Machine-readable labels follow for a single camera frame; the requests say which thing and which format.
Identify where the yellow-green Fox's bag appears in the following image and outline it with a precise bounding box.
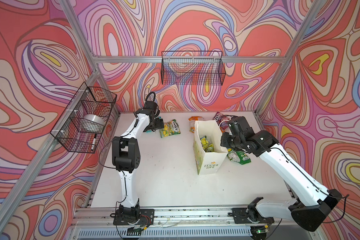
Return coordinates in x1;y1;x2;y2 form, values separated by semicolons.
200;136;215;153
160;119;181;138

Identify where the white paper bag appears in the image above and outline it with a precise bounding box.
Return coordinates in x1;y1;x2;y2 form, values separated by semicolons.
193;120;228;176

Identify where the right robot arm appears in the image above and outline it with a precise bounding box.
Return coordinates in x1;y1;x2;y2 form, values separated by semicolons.
221;116;347;232

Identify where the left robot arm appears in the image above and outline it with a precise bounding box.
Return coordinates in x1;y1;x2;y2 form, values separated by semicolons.
112;92;164;209

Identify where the green Fox's spring tea bag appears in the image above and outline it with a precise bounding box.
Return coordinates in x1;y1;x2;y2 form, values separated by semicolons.
227;149;251;165

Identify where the purple Fox's berries bag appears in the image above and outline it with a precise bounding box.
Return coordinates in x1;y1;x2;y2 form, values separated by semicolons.
213;112;231;133

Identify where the orange Fox's bag small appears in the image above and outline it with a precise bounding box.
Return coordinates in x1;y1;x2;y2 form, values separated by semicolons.
189;116;204;133

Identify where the black marker pen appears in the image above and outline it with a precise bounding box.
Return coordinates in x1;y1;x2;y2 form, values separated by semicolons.
91;134;97;151

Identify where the silver tape roll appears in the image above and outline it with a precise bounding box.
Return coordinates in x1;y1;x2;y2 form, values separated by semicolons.
84;114;105;126

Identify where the black wire basket back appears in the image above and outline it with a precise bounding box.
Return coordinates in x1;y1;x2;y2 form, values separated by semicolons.
161;50;226;86

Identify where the black wire basket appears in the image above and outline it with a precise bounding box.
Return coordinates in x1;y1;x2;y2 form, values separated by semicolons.
161;50;226;86
50;83;117;154

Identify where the black wire basket left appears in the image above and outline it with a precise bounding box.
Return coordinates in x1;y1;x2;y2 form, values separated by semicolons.
50;83;117;154

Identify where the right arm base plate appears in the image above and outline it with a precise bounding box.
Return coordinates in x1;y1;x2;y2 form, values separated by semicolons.
228;197;275;225

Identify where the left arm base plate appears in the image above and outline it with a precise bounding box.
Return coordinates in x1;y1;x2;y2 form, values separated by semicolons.
112;208;155;226

